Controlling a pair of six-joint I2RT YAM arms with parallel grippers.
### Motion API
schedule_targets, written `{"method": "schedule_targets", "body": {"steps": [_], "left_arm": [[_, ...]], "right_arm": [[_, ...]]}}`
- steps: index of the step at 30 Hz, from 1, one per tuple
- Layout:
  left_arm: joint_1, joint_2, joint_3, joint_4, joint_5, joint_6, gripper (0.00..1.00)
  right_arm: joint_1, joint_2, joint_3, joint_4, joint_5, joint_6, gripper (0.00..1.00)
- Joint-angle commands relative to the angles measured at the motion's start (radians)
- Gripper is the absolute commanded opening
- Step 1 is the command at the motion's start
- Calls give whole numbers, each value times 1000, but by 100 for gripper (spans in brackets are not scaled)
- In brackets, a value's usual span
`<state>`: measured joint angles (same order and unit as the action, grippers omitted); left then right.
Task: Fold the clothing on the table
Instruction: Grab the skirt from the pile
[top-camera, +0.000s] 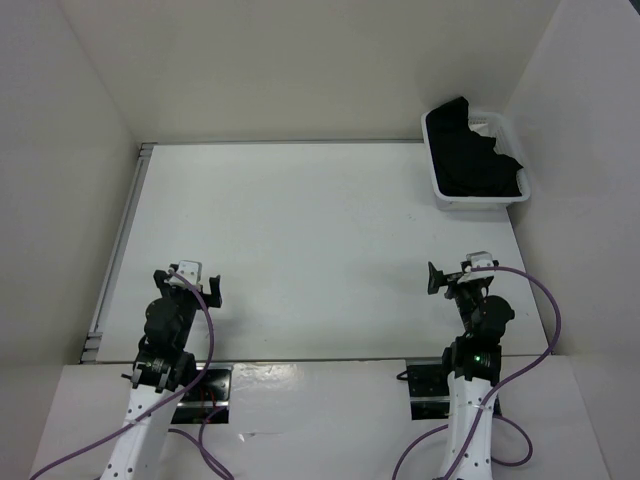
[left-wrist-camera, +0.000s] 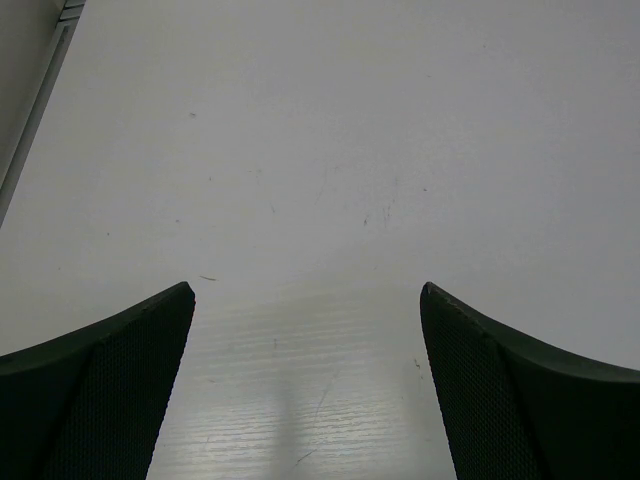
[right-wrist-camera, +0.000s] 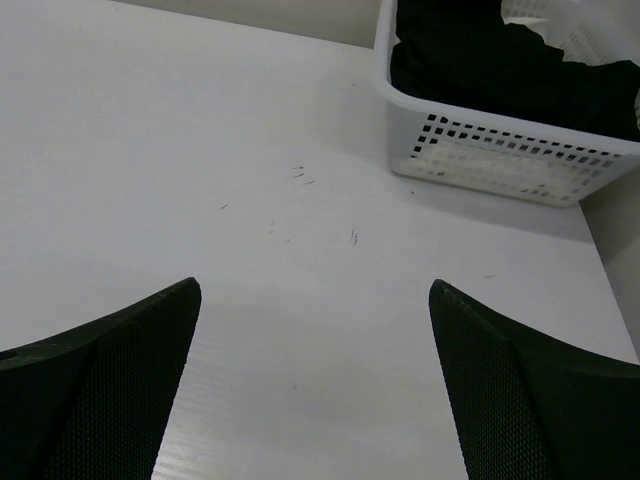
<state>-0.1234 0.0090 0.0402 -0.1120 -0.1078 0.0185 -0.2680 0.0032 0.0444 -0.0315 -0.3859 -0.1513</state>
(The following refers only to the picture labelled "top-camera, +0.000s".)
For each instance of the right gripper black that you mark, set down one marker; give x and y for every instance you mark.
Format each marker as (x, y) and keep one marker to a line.
(438, 278)

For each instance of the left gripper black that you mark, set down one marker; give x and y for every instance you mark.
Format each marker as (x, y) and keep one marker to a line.
(213, 299)

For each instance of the black pleated skirt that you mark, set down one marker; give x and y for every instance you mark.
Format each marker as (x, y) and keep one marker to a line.
(466, 163)

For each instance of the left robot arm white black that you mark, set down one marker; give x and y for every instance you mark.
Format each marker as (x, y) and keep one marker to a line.
(162, 371)

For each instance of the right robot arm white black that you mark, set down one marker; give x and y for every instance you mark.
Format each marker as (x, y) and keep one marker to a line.
(468, 447)

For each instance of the white plastic basket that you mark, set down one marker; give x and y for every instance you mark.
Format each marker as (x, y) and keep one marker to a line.
(496, 126)

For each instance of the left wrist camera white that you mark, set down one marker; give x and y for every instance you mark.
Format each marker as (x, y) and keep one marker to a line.
(188, 270)

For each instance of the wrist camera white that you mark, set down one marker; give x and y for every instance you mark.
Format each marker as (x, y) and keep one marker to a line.
(188, 270)
(478, 260)

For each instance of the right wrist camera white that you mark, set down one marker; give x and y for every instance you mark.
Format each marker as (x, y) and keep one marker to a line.
(478, 260)

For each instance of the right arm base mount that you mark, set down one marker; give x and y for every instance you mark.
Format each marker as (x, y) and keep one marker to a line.
(442, 388)

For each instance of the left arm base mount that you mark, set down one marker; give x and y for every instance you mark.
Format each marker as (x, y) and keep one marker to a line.
(209, 400)

